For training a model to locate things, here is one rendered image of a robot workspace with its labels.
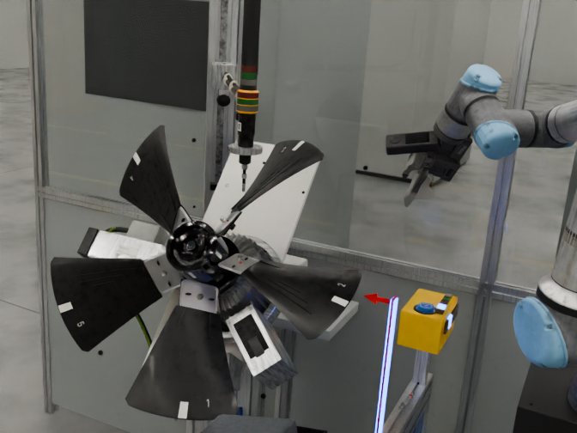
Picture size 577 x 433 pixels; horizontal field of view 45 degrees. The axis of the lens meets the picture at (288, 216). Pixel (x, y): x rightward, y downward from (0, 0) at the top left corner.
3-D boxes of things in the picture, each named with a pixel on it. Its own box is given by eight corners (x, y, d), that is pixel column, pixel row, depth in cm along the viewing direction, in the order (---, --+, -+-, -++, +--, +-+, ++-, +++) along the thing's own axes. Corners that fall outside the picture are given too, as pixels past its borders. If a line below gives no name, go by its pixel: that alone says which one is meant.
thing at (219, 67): (209, 88, 204) (210, 58, 202) (233, 88, 206) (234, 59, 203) (211, 92, 195) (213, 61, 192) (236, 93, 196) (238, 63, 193)
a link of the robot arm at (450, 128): (446, 120, 142) (442, 96, 147) (435, 137, 145) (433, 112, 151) (478, 130, 143) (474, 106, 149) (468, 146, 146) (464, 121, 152)
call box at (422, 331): (413, 325, 177) (418, 286, 174) (452, 334, 173) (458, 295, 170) (395, 350, 163) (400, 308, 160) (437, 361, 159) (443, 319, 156)
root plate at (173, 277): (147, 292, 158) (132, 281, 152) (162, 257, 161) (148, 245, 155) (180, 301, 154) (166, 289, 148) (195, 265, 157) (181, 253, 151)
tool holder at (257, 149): (226, 146, 147) (227, 100, 144) (258, 147, 148) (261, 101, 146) (229, 155, 139) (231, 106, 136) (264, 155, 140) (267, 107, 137)
